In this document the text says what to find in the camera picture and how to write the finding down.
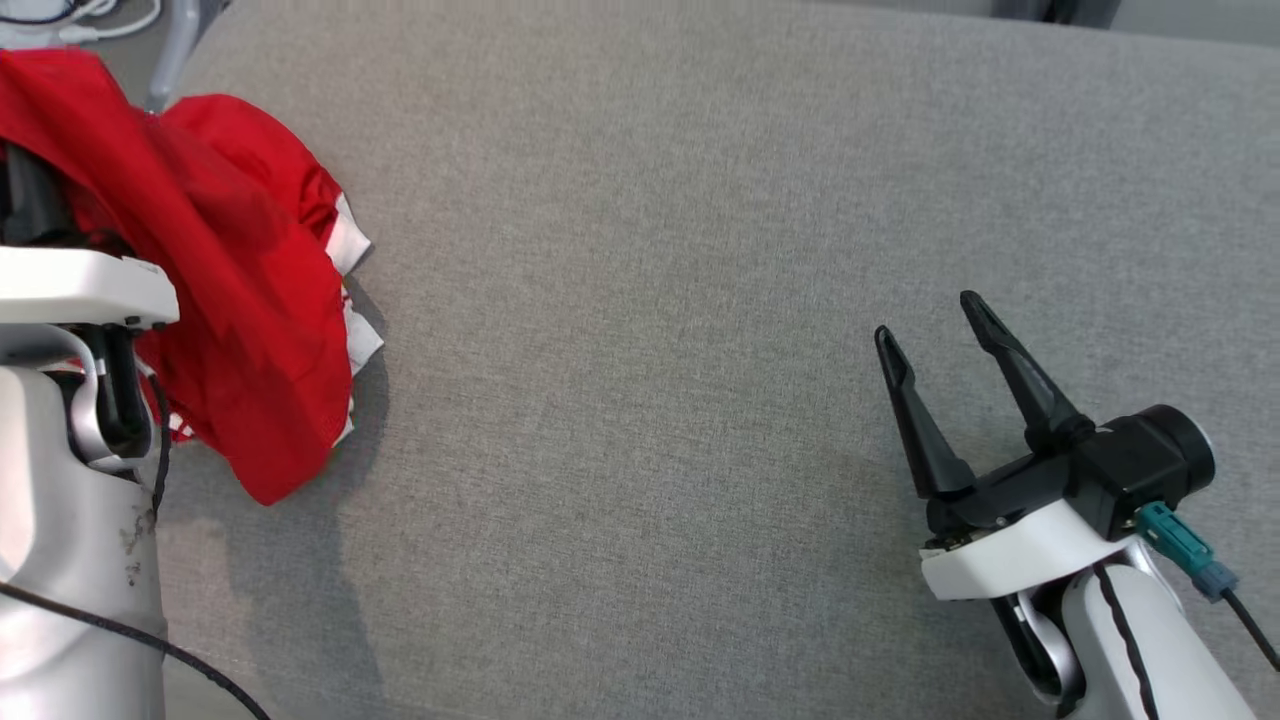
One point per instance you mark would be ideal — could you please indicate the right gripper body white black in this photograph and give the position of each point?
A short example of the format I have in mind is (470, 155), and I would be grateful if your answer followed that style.
(1010, 550)

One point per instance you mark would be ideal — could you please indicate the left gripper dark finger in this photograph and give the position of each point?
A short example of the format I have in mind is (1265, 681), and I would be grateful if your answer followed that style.
(35, 205)

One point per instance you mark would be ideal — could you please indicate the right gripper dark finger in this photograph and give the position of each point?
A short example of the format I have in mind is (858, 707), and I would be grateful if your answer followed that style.
(1025, 385)
(925, 430)

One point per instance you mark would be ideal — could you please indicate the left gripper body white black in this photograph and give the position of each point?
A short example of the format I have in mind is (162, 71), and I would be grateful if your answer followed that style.
(70, 285)

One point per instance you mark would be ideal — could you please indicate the red jersey shirt number 23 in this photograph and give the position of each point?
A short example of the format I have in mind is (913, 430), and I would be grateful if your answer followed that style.
(240, 330)

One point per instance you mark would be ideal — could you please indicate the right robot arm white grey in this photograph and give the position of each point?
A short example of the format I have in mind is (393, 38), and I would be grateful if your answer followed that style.
(1170, 650)

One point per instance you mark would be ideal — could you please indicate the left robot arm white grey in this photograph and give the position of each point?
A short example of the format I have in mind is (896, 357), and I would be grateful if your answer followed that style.
(60, 520)

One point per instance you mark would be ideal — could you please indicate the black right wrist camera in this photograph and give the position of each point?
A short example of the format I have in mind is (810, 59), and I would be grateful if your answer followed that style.
(1140, 465)

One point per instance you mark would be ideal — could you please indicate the teal right camera connector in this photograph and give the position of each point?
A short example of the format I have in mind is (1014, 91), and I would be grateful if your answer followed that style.
(1180, 545)

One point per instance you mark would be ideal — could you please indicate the grey metal frame leg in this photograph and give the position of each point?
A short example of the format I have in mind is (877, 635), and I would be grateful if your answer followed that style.
(178, 45)

